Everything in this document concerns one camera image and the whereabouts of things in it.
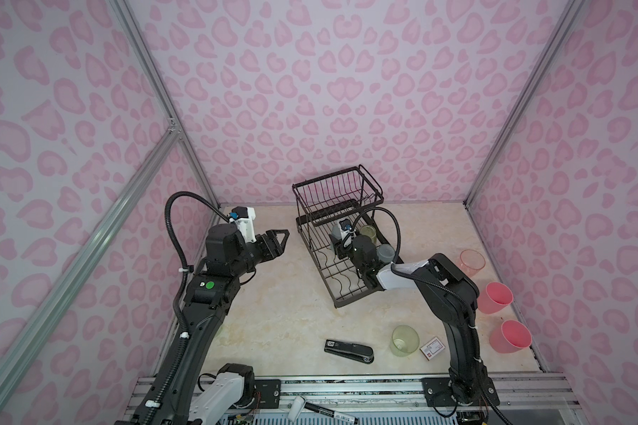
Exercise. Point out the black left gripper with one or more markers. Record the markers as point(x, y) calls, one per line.
point(264, 247)

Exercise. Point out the opaque pink cup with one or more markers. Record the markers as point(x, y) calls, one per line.
point(510, 337)
point(494, 298)

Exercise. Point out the yellow-green clear cup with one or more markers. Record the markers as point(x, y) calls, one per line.
point(370, 232)

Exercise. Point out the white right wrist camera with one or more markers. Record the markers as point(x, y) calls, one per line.
point(342, 233)

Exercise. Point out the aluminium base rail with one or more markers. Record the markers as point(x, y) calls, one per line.
point(524, 398)

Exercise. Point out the aluminium corner frame right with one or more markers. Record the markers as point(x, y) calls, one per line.
point(568, 21)

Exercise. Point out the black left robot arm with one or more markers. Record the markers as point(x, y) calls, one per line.
point(201, 311)

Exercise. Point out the black marker pen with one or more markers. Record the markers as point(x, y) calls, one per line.
point(299, 404)

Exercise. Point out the yellow-green cup front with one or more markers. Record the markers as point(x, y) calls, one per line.
point(404, 341)

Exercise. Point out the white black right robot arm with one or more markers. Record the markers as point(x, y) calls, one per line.
point(452, 298)

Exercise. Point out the black stapler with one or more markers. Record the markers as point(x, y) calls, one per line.
point(352, 351)

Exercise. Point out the black wire dish rack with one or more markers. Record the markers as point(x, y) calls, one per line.
point(351, 193)

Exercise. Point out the teal clear cup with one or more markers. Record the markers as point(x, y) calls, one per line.
point(386, 253)

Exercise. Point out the small red white card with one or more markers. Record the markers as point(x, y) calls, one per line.
point(432, 348)

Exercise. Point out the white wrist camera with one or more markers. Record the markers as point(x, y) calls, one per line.
point(342, 233)
point(243, 217)

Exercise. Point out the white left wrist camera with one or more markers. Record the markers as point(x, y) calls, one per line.
point(243, 217)

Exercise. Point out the clear pink plastic cup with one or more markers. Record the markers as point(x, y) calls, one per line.
point(471, 262)

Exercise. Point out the aluminium frame left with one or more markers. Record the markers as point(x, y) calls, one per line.
point(78, 119)

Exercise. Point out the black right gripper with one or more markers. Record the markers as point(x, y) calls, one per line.
point(346, 250)

